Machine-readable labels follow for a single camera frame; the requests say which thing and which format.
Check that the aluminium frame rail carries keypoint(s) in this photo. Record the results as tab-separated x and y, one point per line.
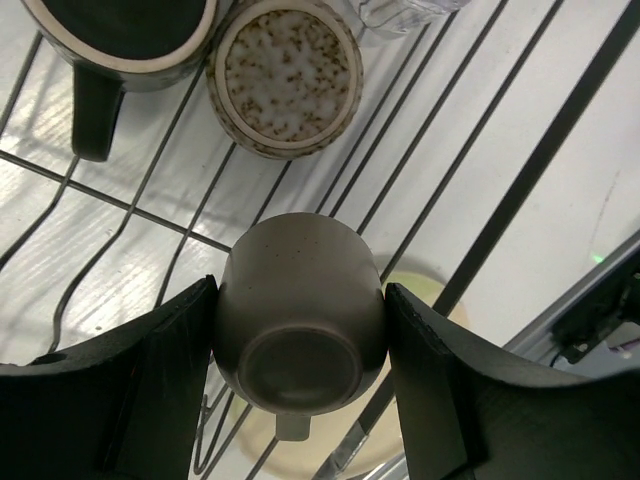
535	344

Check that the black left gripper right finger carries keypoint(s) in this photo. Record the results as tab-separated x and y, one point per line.
471	410

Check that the dark brown mug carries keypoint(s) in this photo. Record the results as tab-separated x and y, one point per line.
116	47

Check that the dark wire dish rack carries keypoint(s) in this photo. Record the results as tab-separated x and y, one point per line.
492	163

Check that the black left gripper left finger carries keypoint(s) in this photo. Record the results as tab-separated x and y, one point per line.
122	405

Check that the beige small bowl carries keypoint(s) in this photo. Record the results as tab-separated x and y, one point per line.
285	78

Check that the clear glass cup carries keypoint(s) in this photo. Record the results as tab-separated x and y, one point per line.
402	16

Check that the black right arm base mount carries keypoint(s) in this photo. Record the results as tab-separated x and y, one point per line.
596	315

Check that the grey-green ceramic cup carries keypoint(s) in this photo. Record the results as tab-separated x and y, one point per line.
299	325

